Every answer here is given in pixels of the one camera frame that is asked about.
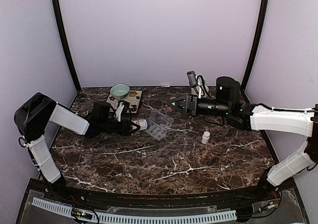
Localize beige ceramic mug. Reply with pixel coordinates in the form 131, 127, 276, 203
191, 85, 210, 97

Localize black frame post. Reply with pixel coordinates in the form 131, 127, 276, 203
241, 0, 268, 91
52, 0, 81, 92

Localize small white pill bottle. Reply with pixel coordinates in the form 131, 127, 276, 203
201, 131, 210, 144

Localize left black frame post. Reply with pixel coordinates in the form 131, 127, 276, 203
52, 0, 81, 92

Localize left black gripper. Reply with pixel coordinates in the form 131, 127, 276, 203
99, 118, 140, 136

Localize right black frame post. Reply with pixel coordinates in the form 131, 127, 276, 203
241, 0, 268, 91

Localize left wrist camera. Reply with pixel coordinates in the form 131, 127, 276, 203
92, 100, 130, 123

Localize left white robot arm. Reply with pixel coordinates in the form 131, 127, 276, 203
14, 92, 142, 202

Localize orange pill bottle grey cap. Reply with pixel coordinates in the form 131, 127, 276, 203
133, 119, 148, 131

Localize floral square plate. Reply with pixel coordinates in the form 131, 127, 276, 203
106, 90, 142, 114

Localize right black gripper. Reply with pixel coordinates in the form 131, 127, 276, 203
167, 94, 232, 117

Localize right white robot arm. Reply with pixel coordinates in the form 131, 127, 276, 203
168, 76, 318, 201

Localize white slotted cable duct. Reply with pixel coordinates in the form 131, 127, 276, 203
31, 197, 237, 224

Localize clear plastic pill organizer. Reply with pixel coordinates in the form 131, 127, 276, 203
145, 110, 174, 141

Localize green ceramic bowl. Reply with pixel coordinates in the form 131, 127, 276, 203
110, 83, 130, 100

